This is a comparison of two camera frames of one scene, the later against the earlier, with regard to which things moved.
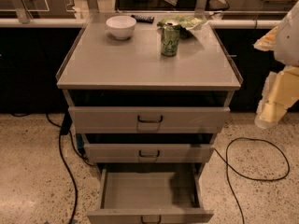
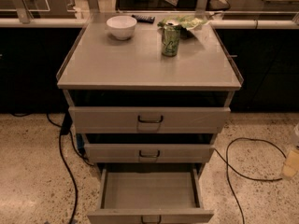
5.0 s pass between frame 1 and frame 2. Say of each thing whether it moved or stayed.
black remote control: stayed
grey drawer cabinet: stayed
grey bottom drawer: stayed
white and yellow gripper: moved
